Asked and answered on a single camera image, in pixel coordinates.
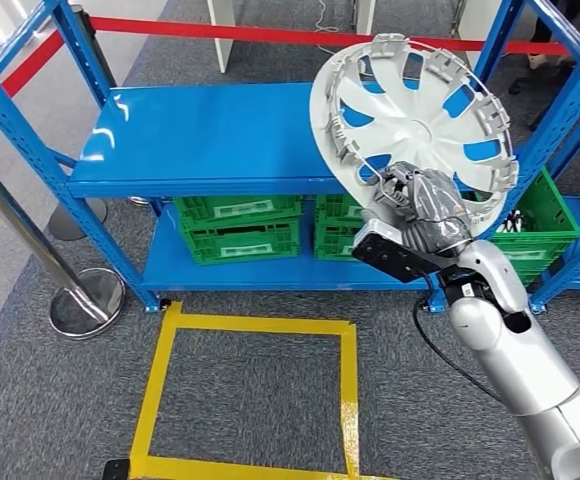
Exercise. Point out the small white parts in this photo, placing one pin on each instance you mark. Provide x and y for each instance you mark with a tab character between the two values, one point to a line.
513	222

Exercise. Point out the chrome stanchion with round base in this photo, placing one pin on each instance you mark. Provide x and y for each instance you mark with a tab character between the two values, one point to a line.
90	305

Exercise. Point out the blue metal shelf rack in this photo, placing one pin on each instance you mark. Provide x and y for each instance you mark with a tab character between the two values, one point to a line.
195	132

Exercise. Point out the dark round stanchion base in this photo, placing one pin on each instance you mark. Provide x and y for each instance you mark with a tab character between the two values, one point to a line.
77	222

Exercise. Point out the chrome stanchion post black cap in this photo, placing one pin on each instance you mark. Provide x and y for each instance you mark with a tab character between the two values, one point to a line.
97	53

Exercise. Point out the small black block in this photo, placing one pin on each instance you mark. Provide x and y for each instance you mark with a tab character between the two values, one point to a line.
116	470

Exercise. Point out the white desk with metal rail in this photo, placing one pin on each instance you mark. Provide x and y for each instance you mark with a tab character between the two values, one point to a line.
222	33

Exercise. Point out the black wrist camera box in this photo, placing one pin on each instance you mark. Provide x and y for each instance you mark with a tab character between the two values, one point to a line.
395	255

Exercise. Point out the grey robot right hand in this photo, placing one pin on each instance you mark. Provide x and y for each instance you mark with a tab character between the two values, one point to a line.
430	205

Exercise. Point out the white desk panel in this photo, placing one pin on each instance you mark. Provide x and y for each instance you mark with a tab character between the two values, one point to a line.
473	16

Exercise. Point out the red barrier belt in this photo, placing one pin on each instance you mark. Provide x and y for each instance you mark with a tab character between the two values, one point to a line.
220	31
15	79

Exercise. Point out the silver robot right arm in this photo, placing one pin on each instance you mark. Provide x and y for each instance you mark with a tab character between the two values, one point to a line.
515	358

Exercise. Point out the grey plastic wheel hubcap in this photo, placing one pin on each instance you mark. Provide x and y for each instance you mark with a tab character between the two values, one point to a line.
420	126

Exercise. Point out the person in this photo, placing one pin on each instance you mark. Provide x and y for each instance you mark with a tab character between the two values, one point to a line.
550	61

